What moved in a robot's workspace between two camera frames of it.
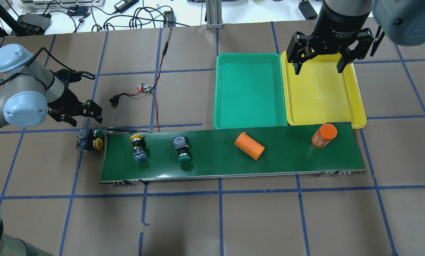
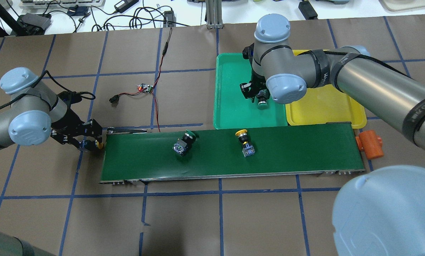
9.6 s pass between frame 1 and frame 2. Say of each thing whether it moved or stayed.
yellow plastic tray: stayed
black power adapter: stayed
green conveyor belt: stayed
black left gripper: moved
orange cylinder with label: moved
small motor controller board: stayed
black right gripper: moved
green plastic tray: stayed
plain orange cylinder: moved
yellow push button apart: moved
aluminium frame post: stayed
